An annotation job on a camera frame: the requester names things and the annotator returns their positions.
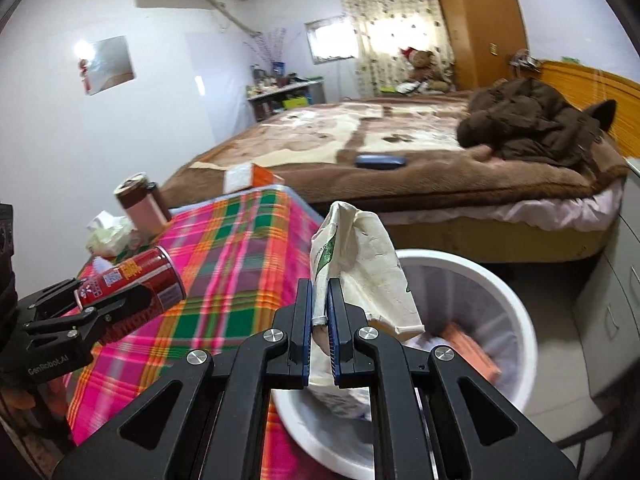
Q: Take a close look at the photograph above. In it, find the red soda can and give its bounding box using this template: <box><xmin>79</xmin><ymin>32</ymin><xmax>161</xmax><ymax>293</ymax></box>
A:
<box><xmin>75</xmin><ymin>246</ymin><xmax>186</xmax><ymax>346</ymax></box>

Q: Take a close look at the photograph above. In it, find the white round trash bin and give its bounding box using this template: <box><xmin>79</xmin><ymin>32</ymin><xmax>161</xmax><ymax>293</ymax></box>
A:
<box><xmin>273</xmin><ymin>249</ymin><xmax>538</xmax><ymax>479</ymax></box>

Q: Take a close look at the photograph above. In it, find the orange carton in bin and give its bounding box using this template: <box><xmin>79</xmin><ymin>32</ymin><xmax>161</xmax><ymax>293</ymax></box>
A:
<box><xmin>440</xmin><ymin>323</ymin><xmax>501</xmax><ymax>384</ymax></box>

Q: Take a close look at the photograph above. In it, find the small white foam net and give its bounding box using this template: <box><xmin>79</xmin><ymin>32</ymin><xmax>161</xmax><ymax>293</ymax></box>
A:
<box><xmin>92</xmin><ymin>256</ymin><xmax>115</xmax><ymax>274</ymax></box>

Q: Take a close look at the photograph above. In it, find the yellow white tissue pack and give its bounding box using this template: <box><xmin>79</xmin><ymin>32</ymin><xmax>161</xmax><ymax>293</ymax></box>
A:
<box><xmin>86</xmin><ymin>210</ymin><xmax>141</xmax><ymax>258</ymax></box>

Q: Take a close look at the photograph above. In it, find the plaid pink green tablecloth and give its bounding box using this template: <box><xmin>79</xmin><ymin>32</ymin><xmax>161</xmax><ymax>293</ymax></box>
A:
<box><xmin>70</xmin><ymin>188</ymin><xmax>321</xmax><ymax>450</ymax></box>

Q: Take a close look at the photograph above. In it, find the brown beige travel mug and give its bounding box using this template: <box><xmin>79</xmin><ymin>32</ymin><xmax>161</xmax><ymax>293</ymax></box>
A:
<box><xmin>114</xmin><ymin>172</ymin><xmax>171</xmax><ymax>238</ymax></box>

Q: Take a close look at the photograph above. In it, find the grey drawer cabinet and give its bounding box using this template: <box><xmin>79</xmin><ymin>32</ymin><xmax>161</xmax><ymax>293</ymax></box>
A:
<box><xmin>574</xmin><ymin>158</ymin><xmax>640</xmax><ymax>398</ymax></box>

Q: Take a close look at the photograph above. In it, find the white orange box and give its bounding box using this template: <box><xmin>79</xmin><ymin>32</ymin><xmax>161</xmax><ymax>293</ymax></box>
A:
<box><xmin>222</xmin><ymin>162</ymin><xmax>284</xmax><ymax>194</ymax></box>

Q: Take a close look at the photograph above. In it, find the dark blue glasses case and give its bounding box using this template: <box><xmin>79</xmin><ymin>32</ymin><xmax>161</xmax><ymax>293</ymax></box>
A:
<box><xmin>355</xmin><ymin>154</ymin><xmax>407</xmax><ymax>170</ymax></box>

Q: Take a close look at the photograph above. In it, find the brown patterned bed blanket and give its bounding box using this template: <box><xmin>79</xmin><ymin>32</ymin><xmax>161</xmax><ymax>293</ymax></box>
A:
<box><xmin>160</xmin><ymin>96</ymin><xmax>628</xmax><ymax>212</ymax></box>

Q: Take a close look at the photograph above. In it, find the dark brown jacket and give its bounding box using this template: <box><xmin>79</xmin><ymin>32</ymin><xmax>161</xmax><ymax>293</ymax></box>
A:
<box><xmin>457</xmin><ymin>78</ymin><xmax>617</xmax><ymax>169</ymax></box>

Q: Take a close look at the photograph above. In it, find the cluttered white shelf table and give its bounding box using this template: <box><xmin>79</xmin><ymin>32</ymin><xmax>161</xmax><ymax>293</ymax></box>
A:
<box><xmin>246</xmin><ymin>66</ymin><xmax>328</xmax><ymax>122</ymax></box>

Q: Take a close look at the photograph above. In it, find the brown teddy bear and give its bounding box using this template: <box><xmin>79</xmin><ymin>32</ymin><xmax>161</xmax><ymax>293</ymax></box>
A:
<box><xmin>396</xmin><ymin>47</ymin><xmax>451</xmax><ymax>94</ymax></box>

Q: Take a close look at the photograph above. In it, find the wooden headboard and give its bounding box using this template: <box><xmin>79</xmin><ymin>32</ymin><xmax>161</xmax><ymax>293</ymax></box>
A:
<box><xmin>539</xmin><ymin>61</ymin><xmax>640</xmax><ymax>158</ymax></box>

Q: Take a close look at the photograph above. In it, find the orange wooden wardrobe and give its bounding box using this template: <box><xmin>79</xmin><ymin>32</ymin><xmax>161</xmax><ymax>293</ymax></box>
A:
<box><xmin>439</xmin><ymin>0</ymin><xmax>528</xmax><ymax>90</ymax></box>

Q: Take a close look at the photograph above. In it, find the dotted cream curtain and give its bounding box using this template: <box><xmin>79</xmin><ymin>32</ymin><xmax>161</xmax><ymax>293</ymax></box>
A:
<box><xmin>341</xmin><ymin>0</ymin><xmax>454</xmax><ymax>98</ymax></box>

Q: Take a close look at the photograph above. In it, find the silver wall plaque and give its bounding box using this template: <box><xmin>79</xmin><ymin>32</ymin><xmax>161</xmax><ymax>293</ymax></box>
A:
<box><xmin>75</xmin><ymin>36</ymin><xmax>134</xmax><ymax>96</ymax></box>

